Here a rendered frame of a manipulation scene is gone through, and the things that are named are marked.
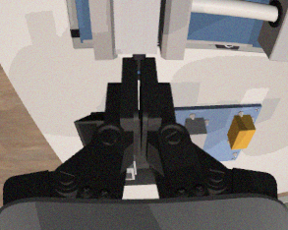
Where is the yellow rectangular block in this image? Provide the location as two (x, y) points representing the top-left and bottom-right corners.
(227, 114), (256, 149)

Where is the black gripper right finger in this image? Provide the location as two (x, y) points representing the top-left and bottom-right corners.
(140, 57), (278, 199)

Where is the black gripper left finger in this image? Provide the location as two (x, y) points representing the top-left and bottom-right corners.
(3, 57), (139, 205)

